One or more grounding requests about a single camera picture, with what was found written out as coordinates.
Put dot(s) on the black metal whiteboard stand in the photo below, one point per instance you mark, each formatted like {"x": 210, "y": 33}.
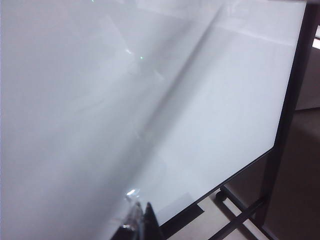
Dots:
{"x": 272, "y": 187}

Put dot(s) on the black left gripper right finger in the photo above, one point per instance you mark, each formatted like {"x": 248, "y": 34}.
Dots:
{"x": 152, "y": 225}

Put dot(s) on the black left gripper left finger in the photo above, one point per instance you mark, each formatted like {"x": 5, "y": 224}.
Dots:
{"x": 132, "y": 220}

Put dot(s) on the white glossy whiteboard black frame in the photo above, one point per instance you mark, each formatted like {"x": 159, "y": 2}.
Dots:
{"x": 160, "y": 105}

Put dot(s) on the black caster wheel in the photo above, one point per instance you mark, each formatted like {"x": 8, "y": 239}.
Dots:
{"x": 221, "y": 195}

